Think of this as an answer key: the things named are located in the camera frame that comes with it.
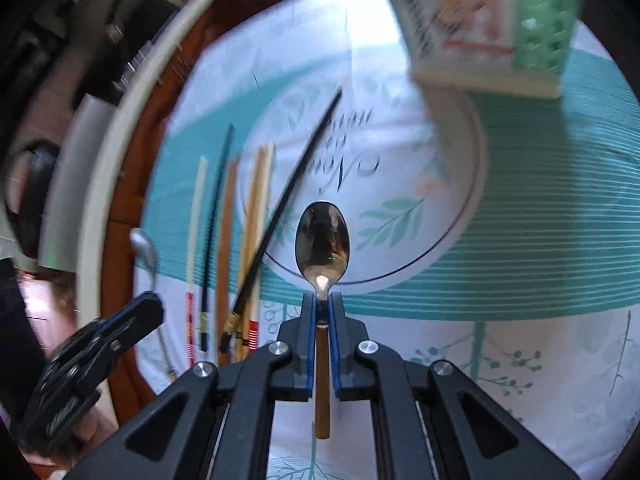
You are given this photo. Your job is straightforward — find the small steel spoon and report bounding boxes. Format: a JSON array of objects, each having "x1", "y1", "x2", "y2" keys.
[{"x1": 129, "y1": 228, "x2": 177, "y2": 382}]

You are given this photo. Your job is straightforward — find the white chopstick red end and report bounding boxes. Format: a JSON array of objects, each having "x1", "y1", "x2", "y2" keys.
[{"x1": 186, "y1": 156, "x2": 208, "y2": 366}]

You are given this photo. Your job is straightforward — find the teal white tablecloth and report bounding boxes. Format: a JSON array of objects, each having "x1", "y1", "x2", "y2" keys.
[{"x1": 142, "y1": 0, "x2": 639, "y2": 479}]

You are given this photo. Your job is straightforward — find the wooden lower cabinets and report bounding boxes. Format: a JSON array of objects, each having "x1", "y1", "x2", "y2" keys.
[{"x1": 77, "y1": 0, "x2": 284, "y2": 322}]

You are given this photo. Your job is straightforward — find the brown wooden chopstick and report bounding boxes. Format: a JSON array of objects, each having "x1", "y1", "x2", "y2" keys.
[{"x1": 216, "y1": 157, "x2": 239, "y2": 347}]

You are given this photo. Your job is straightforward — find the bamboo chopstick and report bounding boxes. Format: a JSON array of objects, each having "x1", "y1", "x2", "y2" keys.
[
  {"x1": 247, "y1": 142, "x2": 274, "y2": 356},
  {"x1": 244, "y1": 138, "x2": 278, "y2": 356},
  {"x1": 233, "y1": 146, "x2": 266, "y2": 362}
]

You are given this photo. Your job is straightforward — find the green tableware holder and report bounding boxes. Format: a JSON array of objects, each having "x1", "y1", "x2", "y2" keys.
[{"x1": 390, "y1": 0, "x2": 582, "y2": 100}]

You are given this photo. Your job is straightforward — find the black chopstick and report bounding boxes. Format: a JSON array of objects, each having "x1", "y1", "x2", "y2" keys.
[
  {"x1": 218, "y1": 86, "x2": 343, "y2": 354},
  {"x1": 198, "y1": 122, "x2": 237, "y2": 354}
]

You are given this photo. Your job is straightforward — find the large steel spoon wooden handle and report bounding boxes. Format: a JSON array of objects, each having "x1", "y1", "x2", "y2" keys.
[{"x1": 295, "y1": 202, "x2": 350, "y2": 440}]

